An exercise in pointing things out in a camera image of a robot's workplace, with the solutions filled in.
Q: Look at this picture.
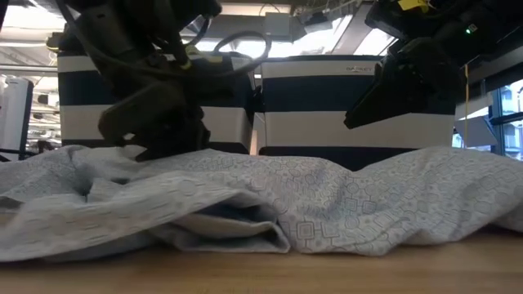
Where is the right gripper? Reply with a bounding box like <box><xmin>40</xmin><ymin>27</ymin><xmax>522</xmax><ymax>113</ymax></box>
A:
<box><xmin>344</xmin><ymin>0</ymin><xmax>467</xmax><ymax>130</ymax></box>

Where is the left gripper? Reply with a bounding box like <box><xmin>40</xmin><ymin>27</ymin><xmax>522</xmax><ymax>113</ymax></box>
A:
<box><xmin>55</xmin><ymin>0</ymin><xmax>248</xmax><ymax>163</ymax></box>

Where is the light blue patterned shirt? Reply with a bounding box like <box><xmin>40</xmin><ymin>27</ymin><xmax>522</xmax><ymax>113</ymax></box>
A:
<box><xmin>0</xmin><ymin>145</ymin><xmax>523</xmax><ymax>263</ymax></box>

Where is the navy white striped storage basket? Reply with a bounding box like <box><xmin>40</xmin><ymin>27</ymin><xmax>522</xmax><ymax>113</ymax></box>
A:
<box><xmin>56</xmin><ymin>51</ymin><xmax>255</xmax><ymax>155</ymax></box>
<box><xmin>249</xmin><ymin>55</ymin><xmax>458</xmax><ymax>172</ymax></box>

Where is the ceiling light panel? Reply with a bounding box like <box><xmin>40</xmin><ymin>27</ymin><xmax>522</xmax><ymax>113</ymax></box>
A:
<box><xmin>353</xmin><ymin>27</ymin><xmax>396</xmax><ymax>56</ymax></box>
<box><xmin>0</xmin><ymin>3</ymin><xmax>69</xmax><ymax>33</ymax></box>

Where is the white cylindrical appliance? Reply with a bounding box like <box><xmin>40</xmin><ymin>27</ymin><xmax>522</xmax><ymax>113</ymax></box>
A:
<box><xmin>0</xmin><ymin>77</ymin><xmax>34</xmax><ymax>153</ymax></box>

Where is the grey ceiling box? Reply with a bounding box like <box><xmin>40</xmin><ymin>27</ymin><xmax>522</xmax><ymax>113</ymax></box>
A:
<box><xmin>263</xmin><ymin>11</ymin><xmax>292</xmax><ymax>38</ymax></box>

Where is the window with dark frame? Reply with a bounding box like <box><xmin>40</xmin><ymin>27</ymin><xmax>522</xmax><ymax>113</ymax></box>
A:
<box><xmin>488</xmin><ymin>79</ymin><xmax>523</xmax><ymax>161</ymax></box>

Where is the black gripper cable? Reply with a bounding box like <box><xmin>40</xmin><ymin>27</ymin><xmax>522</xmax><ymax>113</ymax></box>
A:
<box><xmin>179</xmin><ymin>30</ymin><xmax>273</xmax><ymax>79</ymax></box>

